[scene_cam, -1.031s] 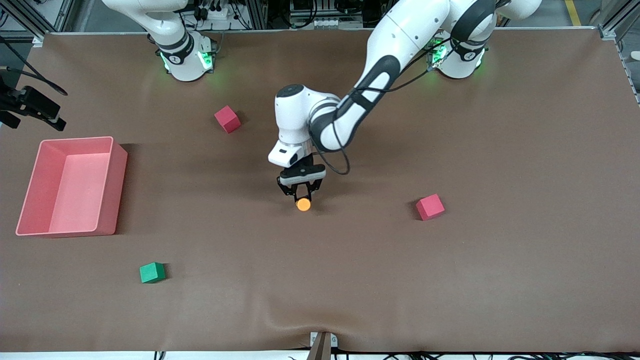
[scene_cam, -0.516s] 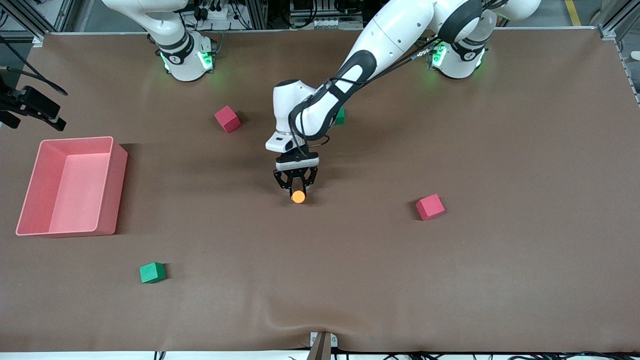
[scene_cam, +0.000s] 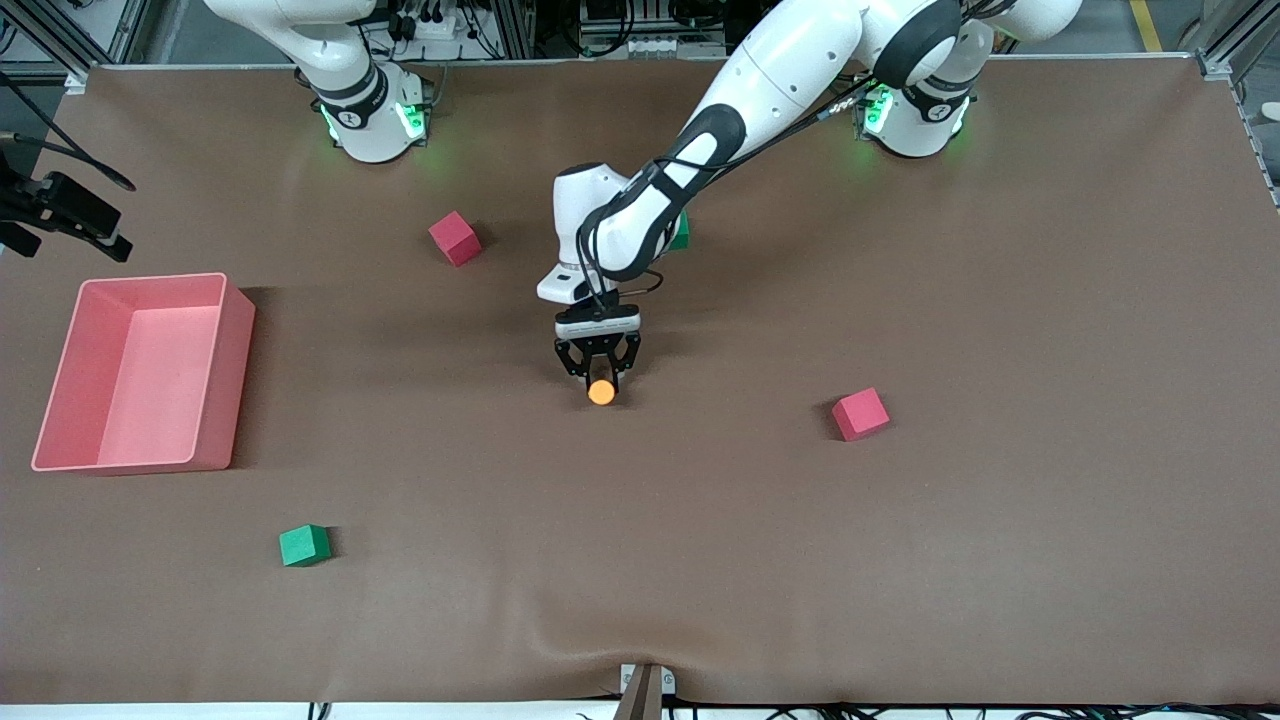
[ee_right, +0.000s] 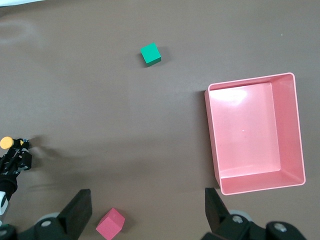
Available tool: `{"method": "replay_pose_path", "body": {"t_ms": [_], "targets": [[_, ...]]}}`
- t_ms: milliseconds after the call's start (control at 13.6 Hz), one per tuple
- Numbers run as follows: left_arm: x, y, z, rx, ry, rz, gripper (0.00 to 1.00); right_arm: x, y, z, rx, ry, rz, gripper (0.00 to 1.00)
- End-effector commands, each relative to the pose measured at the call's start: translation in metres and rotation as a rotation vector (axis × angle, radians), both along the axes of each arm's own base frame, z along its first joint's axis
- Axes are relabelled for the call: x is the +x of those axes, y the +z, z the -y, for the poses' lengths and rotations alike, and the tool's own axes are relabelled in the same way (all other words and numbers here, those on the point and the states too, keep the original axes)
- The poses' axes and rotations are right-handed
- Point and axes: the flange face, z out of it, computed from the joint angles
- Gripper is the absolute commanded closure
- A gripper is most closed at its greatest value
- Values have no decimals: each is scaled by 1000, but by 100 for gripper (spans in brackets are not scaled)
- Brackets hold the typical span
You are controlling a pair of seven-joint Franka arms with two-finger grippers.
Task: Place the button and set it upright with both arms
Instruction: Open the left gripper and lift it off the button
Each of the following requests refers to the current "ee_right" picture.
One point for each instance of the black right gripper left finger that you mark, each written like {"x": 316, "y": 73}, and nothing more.
{"x": 75, "y": 215}

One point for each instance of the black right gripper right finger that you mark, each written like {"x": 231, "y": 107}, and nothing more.
{"x": 215, "y": 212}

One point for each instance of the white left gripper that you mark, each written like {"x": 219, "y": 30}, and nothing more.
{"x": 2, "y": 202}

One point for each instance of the orange-capped black push button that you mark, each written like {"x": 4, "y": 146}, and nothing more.
{"x": 6, "y": 143}

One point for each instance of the pink foam cube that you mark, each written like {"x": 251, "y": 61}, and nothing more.
{"x": 110, "y": 223}

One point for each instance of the pink plastic bin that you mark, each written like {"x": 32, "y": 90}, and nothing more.
{"x": 245, "y": 130}

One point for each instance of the brown table cover cloth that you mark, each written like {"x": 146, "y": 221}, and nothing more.
{"x": 100, "y": 100}

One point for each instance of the green foam cube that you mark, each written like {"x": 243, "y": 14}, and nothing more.
{"x": 150, "y": 52}

